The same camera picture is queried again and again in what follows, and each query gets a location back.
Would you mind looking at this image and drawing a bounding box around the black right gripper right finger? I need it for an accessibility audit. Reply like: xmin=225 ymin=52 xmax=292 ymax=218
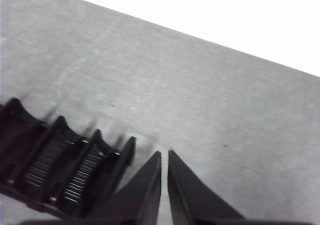
xmin=167 ymin=149 xmax=246 ymax=225

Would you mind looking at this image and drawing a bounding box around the black dish rack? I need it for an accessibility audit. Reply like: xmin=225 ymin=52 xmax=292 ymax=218
xmin=0 ymin=97 xmax=138 ymax=225

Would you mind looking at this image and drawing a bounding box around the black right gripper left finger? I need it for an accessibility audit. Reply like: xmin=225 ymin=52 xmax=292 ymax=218
xmin=89 ymin=150 xmax=163 ymax=225

